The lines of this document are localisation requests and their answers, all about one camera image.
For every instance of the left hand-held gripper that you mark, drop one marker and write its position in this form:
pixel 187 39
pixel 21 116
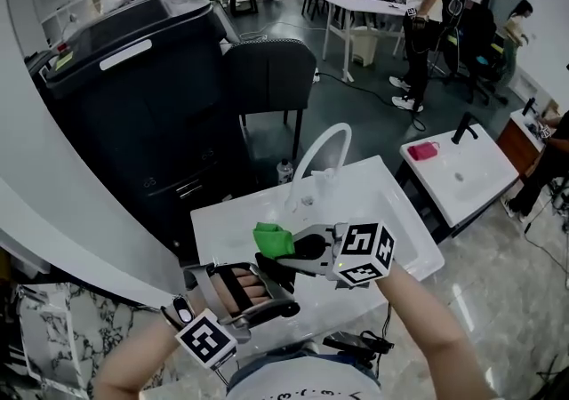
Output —
pixel 204 338

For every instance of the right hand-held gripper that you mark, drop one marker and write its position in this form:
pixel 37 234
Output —
pixel 364 242

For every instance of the green cloth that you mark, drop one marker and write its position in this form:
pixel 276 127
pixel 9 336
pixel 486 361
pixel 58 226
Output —
pixel 271 238

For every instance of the person's right forearm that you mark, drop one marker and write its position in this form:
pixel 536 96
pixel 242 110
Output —
pixel 427 322

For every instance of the person's left forearm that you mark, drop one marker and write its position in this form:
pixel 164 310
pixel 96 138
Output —
pixel 133 367

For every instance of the clear plastic bottle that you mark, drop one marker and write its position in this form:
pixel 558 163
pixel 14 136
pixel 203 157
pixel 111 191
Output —
pixel 284 171

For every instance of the person's left hand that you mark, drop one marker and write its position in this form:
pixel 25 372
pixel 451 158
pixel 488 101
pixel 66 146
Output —
pixel 253 296

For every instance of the person's blue jeans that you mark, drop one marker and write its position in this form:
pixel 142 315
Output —
pixel 249 365

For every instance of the person's white shirt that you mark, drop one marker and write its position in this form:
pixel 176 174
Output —
pixel 302 382

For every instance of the black smart wristband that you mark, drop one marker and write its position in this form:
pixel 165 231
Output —
pixel 181 309

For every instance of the white gooseneck faucet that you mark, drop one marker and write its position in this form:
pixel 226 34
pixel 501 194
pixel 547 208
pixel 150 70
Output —
pixel 322 132

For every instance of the pink sponge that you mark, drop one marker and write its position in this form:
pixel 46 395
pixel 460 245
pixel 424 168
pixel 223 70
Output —
pixel 422 151

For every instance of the dark grey chair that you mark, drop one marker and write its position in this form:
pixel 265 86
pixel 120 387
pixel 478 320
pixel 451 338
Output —
pixel 271 74

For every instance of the white waste bin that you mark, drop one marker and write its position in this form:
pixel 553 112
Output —
pixel 365 47

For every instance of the large black printer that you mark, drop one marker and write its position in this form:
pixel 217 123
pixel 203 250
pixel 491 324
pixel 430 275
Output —
pixel 142 122

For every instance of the marble sink cabinet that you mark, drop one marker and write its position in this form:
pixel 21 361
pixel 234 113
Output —
pixel 66 345

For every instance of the wooden cabinet with sink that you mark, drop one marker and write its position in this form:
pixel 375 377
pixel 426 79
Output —
pixel 515 140

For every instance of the white table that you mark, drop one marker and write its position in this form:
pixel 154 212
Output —
pixel 360 5

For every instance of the small black faucet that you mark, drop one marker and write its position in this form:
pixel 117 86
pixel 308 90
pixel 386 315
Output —
pixel 529 106

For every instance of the black office chair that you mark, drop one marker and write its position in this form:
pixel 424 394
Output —
pixel 480 42

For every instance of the black backpack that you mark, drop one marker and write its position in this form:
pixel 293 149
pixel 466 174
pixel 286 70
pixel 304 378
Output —
pixel 455 2

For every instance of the white sink on steel frame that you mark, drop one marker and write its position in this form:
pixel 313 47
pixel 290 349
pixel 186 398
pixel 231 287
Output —
pixel 222 225

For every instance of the white sink on black frame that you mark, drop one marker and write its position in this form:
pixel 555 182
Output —
pixel 471 176

